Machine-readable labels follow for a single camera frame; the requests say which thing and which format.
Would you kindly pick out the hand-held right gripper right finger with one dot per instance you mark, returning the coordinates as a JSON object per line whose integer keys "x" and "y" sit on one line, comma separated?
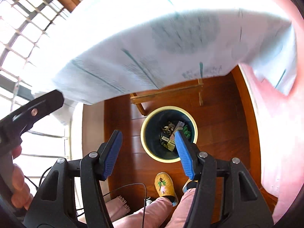
{"x": 184, "y": 152}

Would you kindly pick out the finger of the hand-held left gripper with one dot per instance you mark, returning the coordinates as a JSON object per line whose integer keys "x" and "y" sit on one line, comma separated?
{"x": 35, "y": 110}

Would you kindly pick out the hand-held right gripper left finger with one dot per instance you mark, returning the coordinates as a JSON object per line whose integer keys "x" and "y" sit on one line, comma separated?
{"x": 112, "y": 154}

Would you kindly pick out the dark green cardboard box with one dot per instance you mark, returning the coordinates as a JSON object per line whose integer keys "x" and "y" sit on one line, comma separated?
{"x": 167, "y": 142}

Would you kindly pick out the green paper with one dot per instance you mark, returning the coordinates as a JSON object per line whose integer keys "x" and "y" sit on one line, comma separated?
{"x": 187, "y": 131}

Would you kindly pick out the silver black wrapper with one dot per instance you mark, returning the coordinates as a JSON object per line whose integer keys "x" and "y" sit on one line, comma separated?
{"x": 169, "y": 129}

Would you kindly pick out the dark waste bin cream rim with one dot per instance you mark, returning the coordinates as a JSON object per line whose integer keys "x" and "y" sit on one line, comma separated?
{"x": 154, "y": 133}

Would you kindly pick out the person's left hand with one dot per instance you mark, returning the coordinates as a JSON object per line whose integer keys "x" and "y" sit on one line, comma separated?
{"x": 22, "y": 182}

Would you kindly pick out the yellow embroidered slipper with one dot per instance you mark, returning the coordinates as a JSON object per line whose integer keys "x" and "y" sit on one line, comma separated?
{"x": 187, "y": 186}
{"x": 163, "y": 185}

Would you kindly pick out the pink fringed cloth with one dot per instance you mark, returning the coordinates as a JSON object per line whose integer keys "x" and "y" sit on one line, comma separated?
{"x": 116, "y": 206}

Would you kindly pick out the person's right leg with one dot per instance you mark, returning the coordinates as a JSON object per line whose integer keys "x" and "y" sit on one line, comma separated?
{"x": 182, "y": 209}

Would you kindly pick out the person's leg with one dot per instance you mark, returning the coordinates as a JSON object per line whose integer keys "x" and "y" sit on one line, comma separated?
{"x": 182, "y": 209}
{"x": 147, "y": 213}

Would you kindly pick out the person's left leg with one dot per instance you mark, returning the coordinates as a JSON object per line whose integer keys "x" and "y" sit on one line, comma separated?
{"x": 147, "y": 213}

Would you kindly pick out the brown grid window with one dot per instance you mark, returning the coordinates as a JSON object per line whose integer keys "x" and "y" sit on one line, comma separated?
{"x": 23, "y": 40}

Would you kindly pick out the pink bed sheet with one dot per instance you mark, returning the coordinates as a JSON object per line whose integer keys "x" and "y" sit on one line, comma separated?
{"x": 280, "y": 135}

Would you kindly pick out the leaf print blue tablecloth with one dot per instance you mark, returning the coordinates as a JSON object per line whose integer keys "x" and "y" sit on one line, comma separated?
{"x": 142, "y": 40}

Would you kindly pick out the wooden table frame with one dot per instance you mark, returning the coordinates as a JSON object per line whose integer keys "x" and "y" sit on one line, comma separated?
{"x": 163, "y": 93}

